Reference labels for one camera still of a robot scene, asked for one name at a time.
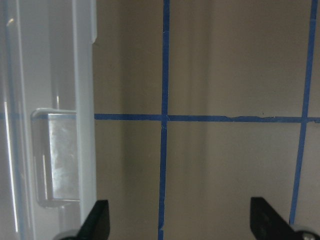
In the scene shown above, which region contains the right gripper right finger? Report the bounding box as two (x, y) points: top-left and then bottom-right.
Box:
(250, 197), (303, 240)

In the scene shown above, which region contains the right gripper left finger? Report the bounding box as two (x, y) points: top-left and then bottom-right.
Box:
(77, 200), (111, 240)

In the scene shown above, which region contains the clear plastic box lid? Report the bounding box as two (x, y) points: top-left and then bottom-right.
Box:
(0, 0), (97, 240)

